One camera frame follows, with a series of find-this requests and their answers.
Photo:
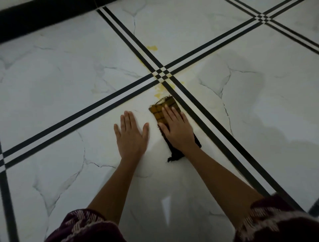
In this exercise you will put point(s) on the person's left hand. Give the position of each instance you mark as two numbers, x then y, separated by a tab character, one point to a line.
130	142

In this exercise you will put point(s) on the maroon patterned sleeve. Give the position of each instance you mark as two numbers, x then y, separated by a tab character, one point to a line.
82	229
274	224

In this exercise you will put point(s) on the yellow stains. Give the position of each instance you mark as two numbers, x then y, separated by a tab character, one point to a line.
152	48

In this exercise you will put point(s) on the black skirting strip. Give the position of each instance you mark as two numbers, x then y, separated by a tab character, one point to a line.
37	20

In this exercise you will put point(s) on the dark brown cleaning cloth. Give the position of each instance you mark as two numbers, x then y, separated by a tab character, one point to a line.
159	111

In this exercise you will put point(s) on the person's left forearm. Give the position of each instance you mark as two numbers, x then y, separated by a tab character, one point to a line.
114	189

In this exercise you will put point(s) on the maroon patterned right sleeve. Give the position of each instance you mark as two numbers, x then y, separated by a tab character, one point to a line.
274	224

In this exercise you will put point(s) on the person's right hand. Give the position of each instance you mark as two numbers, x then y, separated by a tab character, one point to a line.
179	132

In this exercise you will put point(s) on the maroon patterned left sleeve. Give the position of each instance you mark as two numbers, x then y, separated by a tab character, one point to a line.
82	229

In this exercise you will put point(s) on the person's right forearm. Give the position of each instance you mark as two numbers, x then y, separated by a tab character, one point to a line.
224	184

